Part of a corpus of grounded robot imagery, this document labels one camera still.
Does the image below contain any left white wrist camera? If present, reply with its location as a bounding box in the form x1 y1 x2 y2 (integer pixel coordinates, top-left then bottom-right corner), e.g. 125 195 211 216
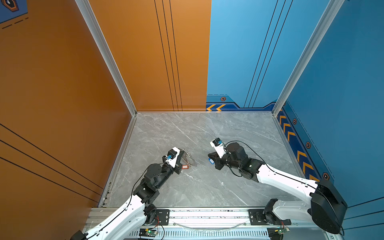
163 147 181 168

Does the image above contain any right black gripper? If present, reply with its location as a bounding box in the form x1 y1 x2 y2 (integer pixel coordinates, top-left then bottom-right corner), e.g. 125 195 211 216
206 149 241 171

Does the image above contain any right small circuit board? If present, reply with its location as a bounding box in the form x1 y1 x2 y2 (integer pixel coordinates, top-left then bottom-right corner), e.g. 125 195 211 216
275 223 290 235

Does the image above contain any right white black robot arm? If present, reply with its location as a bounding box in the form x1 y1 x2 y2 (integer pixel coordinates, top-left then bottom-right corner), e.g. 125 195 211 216
208 138 348 235

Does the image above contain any green circuit board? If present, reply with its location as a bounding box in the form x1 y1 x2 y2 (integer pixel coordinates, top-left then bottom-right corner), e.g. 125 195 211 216
138 229 159 240

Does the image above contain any white vented grille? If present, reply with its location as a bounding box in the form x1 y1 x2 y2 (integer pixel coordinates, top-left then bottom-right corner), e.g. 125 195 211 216
125 228 270 240

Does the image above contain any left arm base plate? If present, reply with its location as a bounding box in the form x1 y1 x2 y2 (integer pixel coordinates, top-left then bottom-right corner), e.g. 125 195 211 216
145 209 170 226

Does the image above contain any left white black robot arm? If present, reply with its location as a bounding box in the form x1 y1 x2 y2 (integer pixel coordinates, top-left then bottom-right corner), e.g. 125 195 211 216
71 147 185 240

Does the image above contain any aluminium front rail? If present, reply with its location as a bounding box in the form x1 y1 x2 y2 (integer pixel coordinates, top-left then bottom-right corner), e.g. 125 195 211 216
85 206 337 229

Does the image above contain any metal keyring with chain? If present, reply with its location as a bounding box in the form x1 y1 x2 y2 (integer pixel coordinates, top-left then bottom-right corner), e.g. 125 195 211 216
182 152 197 167

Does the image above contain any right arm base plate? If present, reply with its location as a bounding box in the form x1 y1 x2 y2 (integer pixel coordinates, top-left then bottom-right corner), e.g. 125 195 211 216
248 209 292 226

